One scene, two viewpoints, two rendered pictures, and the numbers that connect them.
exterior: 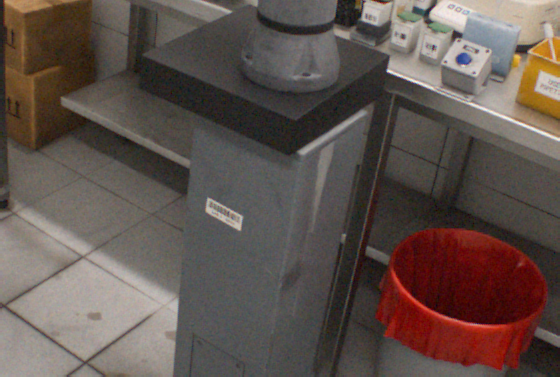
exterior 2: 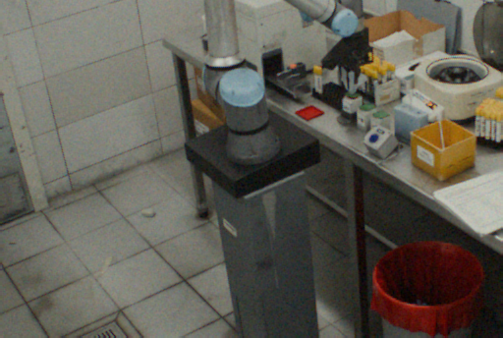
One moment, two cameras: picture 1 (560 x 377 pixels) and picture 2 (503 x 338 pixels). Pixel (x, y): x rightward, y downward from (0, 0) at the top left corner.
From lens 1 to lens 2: 1.38 m
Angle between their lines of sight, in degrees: 23
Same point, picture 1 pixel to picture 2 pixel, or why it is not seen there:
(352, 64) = (291, 145)
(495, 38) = (410, 121)
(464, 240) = (445, 250)
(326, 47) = (259, 140)
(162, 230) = not seen: hidden behind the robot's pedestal
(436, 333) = (389, 308)
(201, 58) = (212, 144)
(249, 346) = (253, 303)
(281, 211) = (246, 227)
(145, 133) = not seen: hidden behind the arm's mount
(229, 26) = not seen: hidden behind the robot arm
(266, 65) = (230, 150)
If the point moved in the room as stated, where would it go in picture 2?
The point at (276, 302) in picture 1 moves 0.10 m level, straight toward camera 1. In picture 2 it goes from (256, 277) to (239, 298)
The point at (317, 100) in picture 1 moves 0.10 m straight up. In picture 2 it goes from (253, 169) to (250, 138)
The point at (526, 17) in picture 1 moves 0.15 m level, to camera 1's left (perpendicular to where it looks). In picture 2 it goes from (453, 101) to (406, 95)
